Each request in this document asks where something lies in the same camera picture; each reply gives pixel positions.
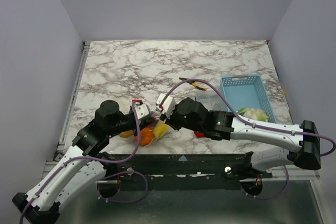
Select clear zip bag orange zipper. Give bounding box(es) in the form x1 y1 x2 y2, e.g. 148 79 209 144
139 113 170 147

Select yellow lemon squash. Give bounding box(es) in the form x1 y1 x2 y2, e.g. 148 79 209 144
153 121 169 140

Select orange yellow bell pepper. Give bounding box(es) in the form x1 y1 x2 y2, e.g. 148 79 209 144
119 130 134 138

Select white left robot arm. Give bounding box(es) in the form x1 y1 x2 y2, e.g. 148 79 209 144
12 100 154 223

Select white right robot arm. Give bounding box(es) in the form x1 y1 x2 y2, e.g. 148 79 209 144
156 96 321 178

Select red black utility knife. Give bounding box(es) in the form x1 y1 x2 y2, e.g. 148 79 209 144
194 131 206 138

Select clear plastic screw box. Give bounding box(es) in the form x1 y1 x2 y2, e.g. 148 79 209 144
195 91 226 111

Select green white cabbage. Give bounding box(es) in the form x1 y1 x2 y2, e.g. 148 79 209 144
237 108 249 116

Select light blue plastic basket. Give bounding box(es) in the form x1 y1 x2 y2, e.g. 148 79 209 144
220 74 277 123

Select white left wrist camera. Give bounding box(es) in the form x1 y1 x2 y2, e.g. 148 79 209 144
131 99 151 122

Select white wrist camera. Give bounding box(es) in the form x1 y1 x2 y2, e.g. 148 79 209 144
155 93 176 116
131 99 151 122

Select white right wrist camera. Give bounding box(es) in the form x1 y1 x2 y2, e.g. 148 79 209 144
155 93 176 116

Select yellow handled pliers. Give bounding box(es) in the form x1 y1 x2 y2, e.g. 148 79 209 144
179 77 207 91

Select black metal base rail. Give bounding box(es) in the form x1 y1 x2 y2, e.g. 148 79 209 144
103 152 272 191

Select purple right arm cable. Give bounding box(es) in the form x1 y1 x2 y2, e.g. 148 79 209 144
161 78 336 200

